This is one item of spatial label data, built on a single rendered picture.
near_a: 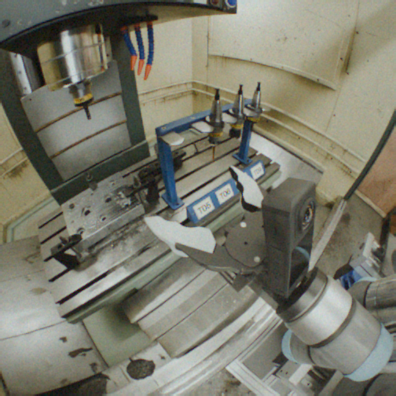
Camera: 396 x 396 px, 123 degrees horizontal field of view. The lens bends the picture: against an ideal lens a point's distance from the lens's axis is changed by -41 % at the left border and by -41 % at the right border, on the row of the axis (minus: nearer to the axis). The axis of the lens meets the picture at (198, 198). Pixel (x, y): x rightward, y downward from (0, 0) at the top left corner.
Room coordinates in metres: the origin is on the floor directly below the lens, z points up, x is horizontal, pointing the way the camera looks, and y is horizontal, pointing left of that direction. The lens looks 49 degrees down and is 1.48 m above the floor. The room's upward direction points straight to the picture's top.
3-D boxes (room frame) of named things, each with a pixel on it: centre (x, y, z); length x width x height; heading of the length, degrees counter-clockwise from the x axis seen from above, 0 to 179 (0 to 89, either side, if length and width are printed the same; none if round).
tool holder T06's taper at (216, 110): (0.54, -0.06, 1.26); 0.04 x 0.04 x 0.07
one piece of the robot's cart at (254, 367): (-0.46, -0.87, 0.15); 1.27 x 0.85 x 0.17; 40
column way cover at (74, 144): (0.76, 0.58, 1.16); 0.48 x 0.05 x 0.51; 130
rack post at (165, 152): (0.48, 0.11, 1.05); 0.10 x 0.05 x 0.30; 40
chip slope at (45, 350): (-0.01, 0.80, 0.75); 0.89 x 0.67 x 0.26; 40
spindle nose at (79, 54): (0.42, 0.29, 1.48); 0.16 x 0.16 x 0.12
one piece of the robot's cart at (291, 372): (-0.28, -0.40, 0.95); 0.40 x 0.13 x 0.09; 40
